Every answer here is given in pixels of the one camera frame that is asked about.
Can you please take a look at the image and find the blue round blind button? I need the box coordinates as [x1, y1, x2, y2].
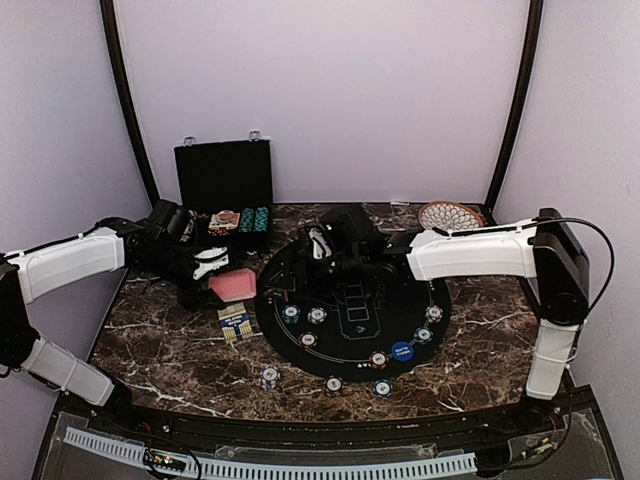
[391, 341, 414, 362]

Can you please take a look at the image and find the teal and blue chip row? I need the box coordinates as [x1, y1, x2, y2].
[253, 207, 269, 233]

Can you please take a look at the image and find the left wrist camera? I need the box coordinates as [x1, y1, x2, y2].
[146, 200, 191, 244]

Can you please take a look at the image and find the blue tan chip stack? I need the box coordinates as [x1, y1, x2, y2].
[307, 307, 328, 325]
[425, 305, 444, 324]

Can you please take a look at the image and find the black poker chip case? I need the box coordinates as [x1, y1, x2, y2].
[174, 139, 274, 255]

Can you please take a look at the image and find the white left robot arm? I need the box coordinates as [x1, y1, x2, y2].
[1, 218, 230, 436]

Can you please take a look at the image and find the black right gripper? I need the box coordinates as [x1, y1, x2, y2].
[265, 247, 368, 304]

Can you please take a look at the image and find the clear round dealer button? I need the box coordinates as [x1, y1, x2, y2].
[216, 210, 237, 223]

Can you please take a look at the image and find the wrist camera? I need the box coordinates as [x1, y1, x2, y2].
[320, 204, 374, 249]
[146, 200, 191, 244]

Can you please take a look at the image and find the red card deck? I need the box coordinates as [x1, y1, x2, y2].
[208, 268, 257, 303]
[208, 210, 240, 231]

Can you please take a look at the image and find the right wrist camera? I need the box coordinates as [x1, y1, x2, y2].
[320, 204, 374, 249]

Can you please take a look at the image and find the round black poker mat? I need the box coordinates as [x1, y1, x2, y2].
[255, 232, 452, 382]

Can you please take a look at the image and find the brown poker chip stack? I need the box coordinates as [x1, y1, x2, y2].
[324, 376, 344, 396]

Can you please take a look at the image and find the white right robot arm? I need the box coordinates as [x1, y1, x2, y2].
[255, 205, 589, 434]

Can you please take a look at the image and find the white slotted cable duct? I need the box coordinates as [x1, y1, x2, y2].
[63, 427, 477, 479]

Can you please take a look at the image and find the blue chip stack on table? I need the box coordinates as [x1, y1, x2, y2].
[259, 366, 281, 390]

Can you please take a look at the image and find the gold card box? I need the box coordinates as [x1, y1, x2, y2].
[217, 302, 254, 344]

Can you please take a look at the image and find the red card deck in case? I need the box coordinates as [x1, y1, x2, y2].
[208, 210, 240, 231]

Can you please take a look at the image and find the black right frame post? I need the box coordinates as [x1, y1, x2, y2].
[483, 0, 544, 218]

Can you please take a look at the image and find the green and blue chip row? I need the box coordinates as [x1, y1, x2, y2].
[238, 208, 255, 233]

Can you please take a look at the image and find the red dice row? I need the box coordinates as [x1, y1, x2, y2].
[208, 230, 230, 237]

